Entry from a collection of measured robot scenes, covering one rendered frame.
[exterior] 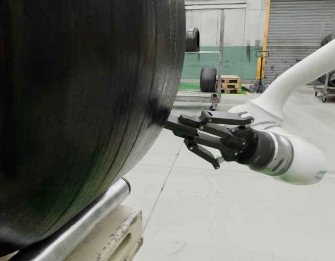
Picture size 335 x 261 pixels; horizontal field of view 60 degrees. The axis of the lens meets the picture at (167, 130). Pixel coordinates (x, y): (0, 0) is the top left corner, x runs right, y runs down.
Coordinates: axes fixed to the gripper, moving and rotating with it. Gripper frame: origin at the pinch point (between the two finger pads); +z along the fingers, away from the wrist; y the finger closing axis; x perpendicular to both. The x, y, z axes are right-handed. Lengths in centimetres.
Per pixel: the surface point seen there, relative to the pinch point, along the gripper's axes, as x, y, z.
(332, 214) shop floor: 53, 55, -196
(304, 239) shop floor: 37, 67, -156
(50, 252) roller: -15.1, 14.2, 16.2
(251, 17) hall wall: 900, -86, -655
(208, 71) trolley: 442, 71, -302
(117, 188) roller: -2.3, 14.1, 5.1
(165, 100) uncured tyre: -8.0, -6.3, 8.8
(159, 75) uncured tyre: -10.3, -9.6, 12.2
